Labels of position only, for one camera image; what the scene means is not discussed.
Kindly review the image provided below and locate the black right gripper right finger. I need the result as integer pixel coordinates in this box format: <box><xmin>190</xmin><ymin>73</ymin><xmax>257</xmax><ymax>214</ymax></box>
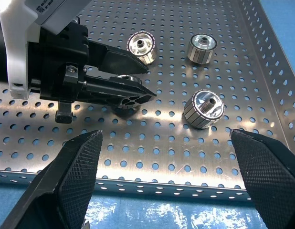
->
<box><xmin>230</xmin><ymin>128</ymin><xmax>295</xmax><ymax>229</ymax></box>

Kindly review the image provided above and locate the perforated steel tray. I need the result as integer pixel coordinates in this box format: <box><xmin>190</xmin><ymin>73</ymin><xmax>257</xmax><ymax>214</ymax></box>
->
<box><xmin>0</xmin><ymin>0</ymin><xmax>295</xmax><ymax>201</ymax></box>

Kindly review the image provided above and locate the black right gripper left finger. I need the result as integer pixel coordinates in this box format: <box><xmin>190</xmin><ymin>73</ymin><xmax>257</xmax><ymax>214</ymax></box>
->
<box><xmin>0</xmin><ymin>129</ymin><xmax>104</xmax><ymax>229</ymax></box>

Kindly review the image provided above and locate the ribbed metal roller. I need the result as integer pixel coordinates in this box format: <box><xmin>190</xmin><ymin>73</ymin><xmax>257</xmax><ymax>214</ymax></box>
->
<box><xmin>183</xmin><ymin>89</ymin><xmax>225</xmax><ymax>130</ymax></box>
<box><xmin>109</xmin><ymin>74</ymin><xmax>141</xmax><ymax>115</ymax></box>
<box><xmin>126</xmin><ymin>31</ymin><xmax>158</xmax><ymax>65</ymax></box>
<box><xmin>187</xmin><ymin>33</ymin><xmax>218</xmax><ymax>63</ymax></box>

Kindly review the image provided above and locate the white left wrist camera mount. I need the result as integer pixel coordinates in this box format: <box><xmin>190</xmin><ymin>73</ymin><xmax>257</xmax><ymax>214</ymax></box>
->
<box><xmin>0</xmin><ymin>0</ymin><xmax>89</xmax><ymax>100</ymax></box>

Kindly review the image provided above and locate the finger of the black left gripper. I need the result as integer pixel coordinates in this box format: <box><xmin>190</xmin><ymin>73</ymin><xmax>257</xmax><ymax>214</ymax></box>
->
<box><xmin>87</xmin><ymin>40</ymin><xmax>150</xmax><ymax>74</ymax></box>
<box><xmin>81</xmin><ymin>75</ymin><xmax>158</xmax><ymax>109</ymax></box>

